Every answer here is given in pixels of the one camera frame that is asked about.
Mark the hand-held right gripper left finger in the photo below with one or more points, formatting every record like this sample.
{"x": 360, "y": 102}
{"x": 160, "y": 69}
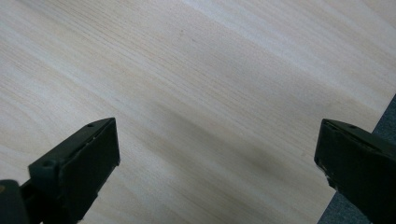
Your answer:
{"x": 81, "y": 168}

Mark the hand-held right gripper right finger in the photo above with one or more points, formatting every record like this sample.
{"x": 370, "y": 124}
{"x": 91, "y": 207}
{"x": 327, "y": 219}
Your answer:
{"x": 361, "y": 165}

